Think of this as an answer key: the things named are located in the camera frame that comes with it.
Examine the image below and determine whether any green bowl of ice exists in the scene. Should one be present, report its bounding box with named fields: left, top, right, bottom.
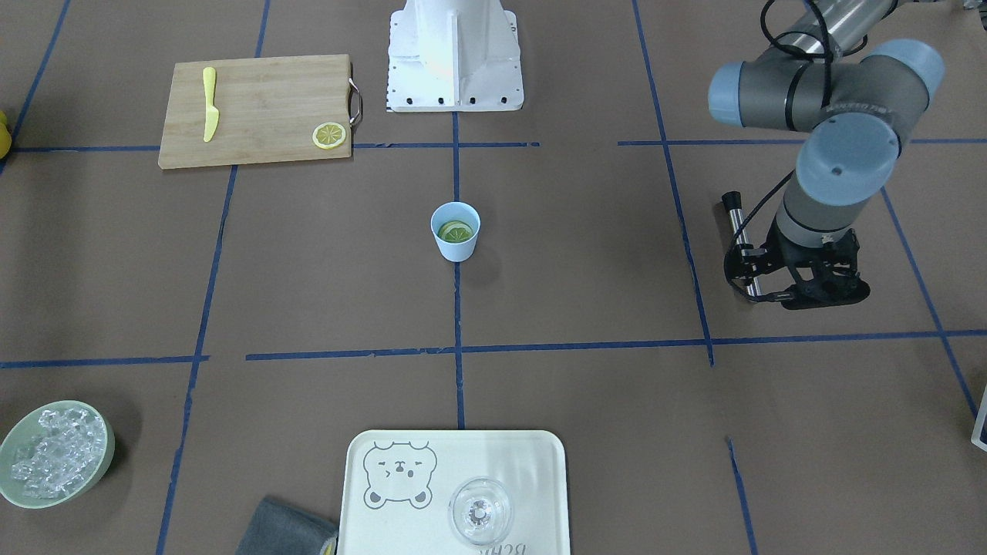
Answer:
left=1, top=400, right=116, bottom=510

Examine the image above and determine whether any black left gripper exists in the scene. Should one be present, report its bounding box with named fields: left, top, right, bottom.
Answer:
left=723, top=227, right=871, bottom=310

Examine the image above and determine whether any bamboo cutting board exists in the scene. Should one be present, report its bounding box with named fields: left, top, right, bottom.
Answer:
left=158, top=54, right=353, bottom=170

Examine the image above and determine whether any steel muddler stick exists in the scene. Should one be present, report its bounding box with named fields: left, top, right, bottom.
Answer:
left=720, top=192, right=761, bottom=302

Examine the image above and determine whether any clear wine glass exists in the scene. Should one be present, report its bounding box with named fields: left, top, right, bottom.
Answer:
left=447, top=476, right=514, bottom=548

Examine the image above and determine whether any grey folded cloth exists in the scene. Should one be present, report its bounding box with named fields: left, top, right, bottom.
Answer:
left=235, top=496, right=339, bottom=554

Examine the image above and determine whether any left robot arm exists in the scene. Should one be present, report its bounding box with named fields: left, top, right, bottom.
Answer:
left=708, top=1, right=945, bottom=310

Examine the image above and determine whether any yellow plastic knife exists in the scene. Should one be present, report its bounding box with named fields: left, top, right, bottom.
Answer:
left=202, top=66, right=220, bottom=142

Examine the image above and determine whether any green lemon slice in cup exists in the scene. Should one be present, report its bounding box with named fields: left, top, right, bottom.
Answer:
left=436, top=219, right=475, bottom=244

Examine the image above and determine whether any white wire cup rack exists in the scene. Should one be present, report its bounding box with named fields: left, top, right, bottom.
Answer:
left=970, top=388, right=987, bottom=451

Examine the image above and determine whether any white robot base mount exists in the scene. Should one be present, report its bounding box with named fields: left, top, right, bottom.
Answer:
left=386, top=1, right=525, bottom=113

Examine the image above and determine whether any cream bear tray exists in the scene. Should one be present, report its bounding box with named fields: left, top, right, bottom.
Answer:
left=335, top=431, right=571, bottom=554

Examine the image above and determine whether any light blue cup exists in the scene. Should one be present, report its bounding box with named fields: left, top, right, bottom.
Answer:
left=430, top=203, right=482, bottom=263

